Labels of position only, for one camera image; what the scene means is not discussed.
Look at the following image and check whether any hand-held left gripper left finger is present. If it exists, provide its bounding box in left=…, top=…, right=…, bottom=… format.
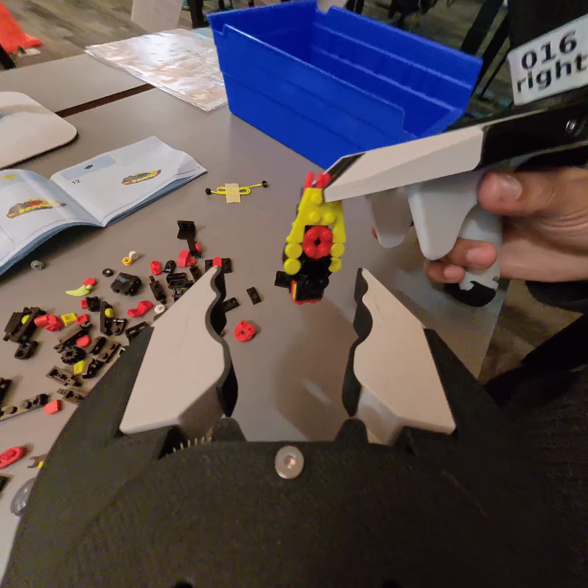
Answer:
left=119, top=266, right=239, bottom=435

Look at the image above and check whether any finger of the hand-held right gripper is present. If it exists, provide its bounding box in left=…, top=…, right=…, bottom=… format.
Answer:
left=323, top=124, right=487, bottom=203

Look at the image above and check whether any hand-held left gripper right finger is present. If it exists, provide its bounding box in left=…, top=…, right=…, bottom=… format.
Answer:
left=342, top=269, right=456, bottom=444

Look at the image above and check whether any pile of lego pieces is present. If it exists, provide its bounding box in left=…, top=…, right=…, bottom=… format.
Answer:
left=0, top=220, right=262, bottom=515

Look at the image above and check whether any red yellow black lego model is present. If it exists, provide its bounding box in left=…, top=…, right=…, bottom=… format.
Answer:
left=275, top=172, right=347, bottom=306

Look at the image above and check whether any person's right forearm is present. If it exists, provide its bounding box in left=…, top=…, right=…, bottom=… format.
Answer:
left=524, top=276, right=588, bottom=315

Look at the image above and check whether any lego instruction booklet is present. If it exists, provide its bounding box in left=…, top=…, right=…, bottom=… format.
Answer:
left=0, top=136, right=207, bottom=276

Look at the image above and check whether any person's right hand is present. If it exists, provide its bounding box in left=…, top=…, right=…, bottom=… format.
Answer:
left=423, top=167, right=588, bottom=284

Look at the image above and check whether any blue plastic bin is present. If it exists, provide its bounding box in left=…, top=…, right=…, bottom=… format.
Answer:
left=206, top=0, right=483, bottom=170

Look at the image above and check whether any silver foil sheet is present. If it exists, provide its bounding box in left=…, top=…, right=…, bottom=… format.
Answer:
left=85, top=28, right=229, bottom=112

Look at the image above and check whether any white desk stand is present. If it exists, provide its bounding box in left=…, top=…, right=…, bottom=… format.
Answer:
left=0, top=91, right=78, bottom=170

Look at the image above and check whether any orange cone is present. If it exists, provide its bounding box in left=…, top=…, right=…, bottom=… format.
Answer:
left=0, top=0, right=43, bottom=55

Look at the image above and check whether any yellow cord with black ends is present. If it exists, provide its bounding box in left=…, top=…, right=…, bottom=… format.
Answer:
left=205, top=180, right=268, bottom=197

